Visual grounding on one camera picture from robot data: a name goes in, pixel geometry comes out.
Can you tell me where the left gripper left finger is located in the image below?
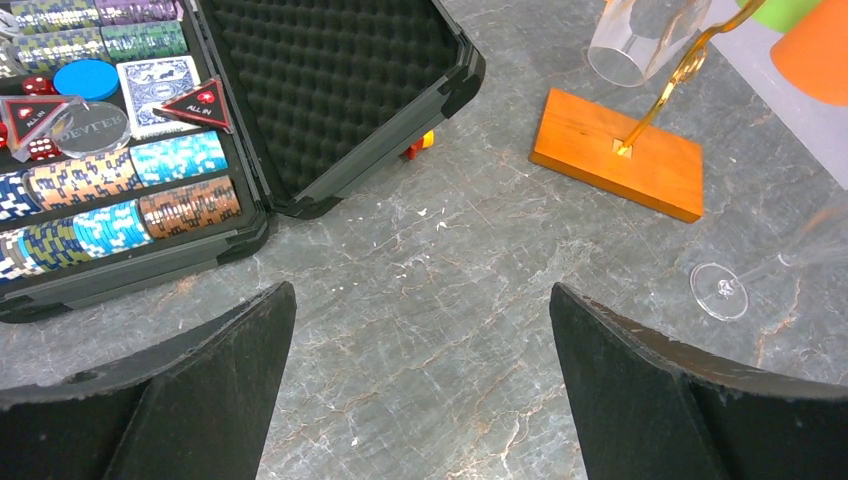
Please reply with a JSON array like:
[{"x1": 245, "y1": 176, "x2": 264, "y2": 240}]
[{"x1": 1, "y1": 282, "x2": 297, "y2": 479}]

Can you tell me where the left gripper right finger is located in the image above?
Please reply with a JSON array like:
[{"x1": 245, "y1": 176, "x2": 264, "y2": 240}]
[{"x1": 549, "y1": 283, "x2": 847, "y2": 479}]

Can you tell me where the clear flute wine glass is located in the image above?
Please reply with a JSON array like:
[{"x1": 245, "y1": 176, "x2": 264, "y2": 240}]
[{"x1": 689, "y1": 193, "x2": 847, "y2": 321}]

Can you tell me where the clear round wine glass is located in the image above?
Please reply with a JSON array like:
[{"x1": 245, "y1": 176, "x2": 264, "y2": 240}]
[{"x1": 587, "y1": 0, "x2": 711, "y2": 87}]

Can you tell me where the orange wine glass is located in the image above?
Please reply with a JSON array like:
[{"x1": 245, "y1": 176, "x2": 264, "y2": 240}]
[{"x1": 770, "y1": 0, "x2": 847, "y2": 107}]

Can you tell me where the green wine glass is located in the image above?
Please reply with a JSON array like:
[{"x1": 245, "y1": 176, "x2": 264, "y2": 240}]
[{"x1": 748, "y1": 0, "x2": 820, "y2": 34}]

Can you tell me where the black poker chip case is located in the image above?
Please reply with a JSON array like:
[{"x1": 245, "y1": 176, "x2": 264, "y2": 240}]
[{"x1": 1, "y1": 1, "x2": 486, "y2": 324}]

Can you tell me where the clear dealer button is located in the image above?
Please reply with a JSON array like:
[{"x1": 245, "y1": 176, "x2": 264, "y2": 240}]
[{"x1": 49, "y1": 102, "x2": 131, "y2": 158}]

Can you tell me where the red all-in triangle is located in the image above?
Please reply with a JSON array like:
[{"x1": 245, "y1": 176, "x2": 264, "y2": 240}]
[
  {"x1": 153, "y1": 76, "x2": 234, "y2": 134},
  {"x1": 1, "y1": 95, "x2": 85, "y2": 163}
]

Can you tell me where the playing card deck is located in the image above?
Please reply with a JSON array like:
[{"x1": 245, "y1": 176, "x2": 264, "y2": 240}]
[{"x1": 116, "y1": 55, "x2": 200, "y2": 140}]

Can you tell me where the red yellow small toy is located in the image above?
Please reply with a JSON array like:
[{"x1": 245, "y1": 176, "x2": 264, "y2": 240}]
[{"x1": 403, "y1": 130, "x2": 435, "y2": 160}]

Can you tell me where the blue round chip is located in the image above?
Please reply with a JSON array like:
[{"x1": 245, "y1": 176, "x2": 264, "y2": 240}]
[{"x1": 53, "y1": 59, "x2": 120, "y2": 101}]

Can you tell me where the gold wire glass rack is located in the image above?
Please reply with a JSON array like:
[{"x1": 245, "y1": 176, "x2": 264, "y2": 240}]
[{"x1": 529, "y1": 1, "x2": 762, "y2": 223}]

